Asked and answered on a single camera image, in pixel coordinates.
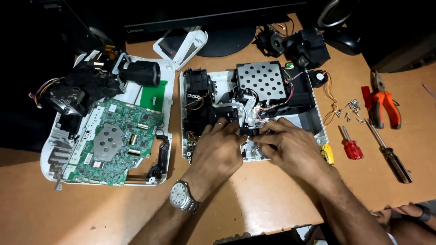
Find person's left hand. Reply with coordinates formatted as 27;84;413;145
186;117;251;191

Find person's right hand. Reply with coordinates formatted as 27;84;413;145
250;117;334;178

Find small black plastic bracket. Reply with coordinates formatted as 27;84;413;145
239;127;261;139

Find white projector base housing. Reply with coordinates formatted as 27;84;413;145
179;61;329;164

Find silver wristwatch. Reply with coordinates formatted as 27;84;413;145
169;180;202;214

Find red stubby screwdriver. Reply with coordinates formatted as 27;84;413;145
337;125;364;161

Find pile of small screws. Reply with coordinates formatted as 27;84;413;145
335;98;367;125

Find black blower fan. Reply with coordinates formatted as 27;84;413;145
185;68;213;96

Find perforated metal shield plate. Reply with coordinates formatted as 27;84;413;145
236;61;287;103

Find small green circuit board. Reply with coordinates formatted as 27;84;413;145
139;80;168;113

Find large green circuit board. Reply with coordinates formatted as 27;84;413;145
66;98;165;187

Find white plastic cover panel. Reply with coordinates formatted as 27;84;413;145
153;29;208;71

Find black computer mouse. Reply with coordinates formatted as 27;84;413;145
323;27;362;56

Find black computer monitor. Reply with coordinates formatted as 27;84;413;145
123;0;309;58

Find black headphones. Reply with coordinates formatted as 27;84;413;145
317;0;353;28

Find black projector lens assembly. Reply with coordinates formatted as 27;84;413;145
29;50;161;118

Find black box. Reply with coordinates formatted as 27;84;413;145
360;30;436;74

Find white projector top cover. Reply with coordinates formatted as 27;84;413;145
40;54;176;188

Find yellow handled screwdriver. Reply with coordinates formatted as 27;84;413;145
320;143;335;165

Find small round fan with wires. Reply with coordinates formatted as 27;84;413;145
309;69;340;126

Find long black handled screwdriver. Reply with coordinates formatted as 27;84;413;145
364;119;413;184

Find orange handled pliers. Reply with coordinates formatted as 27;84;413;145
361;71;402;130

